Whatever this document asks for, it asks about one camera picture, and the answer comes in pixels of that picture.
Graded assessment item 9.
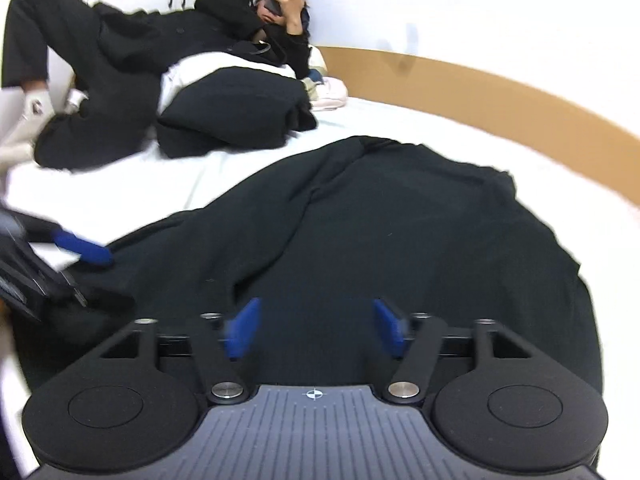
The wooden headboard panel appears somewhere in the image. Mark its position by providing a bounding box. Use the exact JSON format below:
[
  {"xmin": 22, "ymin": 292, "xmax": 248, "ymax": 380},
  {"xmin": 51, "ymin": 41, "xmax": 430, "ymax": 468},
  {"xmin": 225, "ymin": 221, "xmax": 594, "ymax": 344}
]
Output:
[{"xmin": 319, "ymin": 46, "xmax": 639, "ymax": 205}]

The person in black hoodie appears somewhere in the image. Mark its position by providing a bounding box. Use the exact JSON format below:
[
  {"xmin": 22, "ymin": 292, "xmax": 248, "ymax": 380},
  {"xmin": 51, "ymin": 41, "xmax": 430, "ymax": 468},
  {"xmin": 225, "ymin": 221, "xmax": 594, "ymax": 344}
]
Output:
[{"xmin": 1, "ymin": 0, "xmax": 310, "ymax": 172}]

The black fleece garment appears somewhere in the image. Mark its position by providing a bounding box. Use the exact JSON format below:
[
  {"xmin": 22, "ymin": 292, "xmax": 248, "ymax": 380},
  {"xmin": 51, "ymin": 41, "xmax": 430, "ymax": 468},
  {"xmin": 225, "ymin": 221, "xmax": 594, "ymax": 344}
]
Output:
[{"xmin": 8, "ymin": 134, "xmax": 601, "ymax": 461}]

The white bed sheet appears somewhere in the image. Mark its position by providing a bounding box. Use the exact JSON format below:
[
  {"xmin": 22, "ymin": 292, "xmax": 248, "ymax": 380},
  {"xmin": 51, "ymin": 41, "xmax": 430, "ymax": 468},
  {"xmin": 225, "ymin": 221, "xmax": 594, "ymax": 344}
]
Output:
[{"xmin": 0, "ymin": 54, "xmax": 640, "ymax": 480}]

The pink white pillow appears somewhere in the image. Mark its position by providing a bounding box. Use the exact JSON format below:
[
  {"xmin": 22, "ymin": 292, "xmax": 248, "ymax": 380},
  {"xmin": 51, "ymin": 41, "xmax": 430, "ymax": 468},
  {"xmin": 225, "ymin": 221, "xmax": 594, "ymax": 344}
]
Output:
[{"xmin": 303, "ymin": 46, "xmax": 348, "ymax": 112}]

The black garment pile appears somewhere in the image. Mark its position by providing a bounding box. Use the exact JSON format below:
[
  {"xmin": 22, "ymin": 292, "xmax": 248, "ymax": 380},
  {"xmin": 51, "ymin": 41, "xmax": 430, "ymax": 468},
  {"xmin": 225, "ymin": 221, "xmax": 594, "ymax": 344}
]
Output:
[{"xmin": 156, "ymin": 67, "xmax": 317, "ymax": 158}]

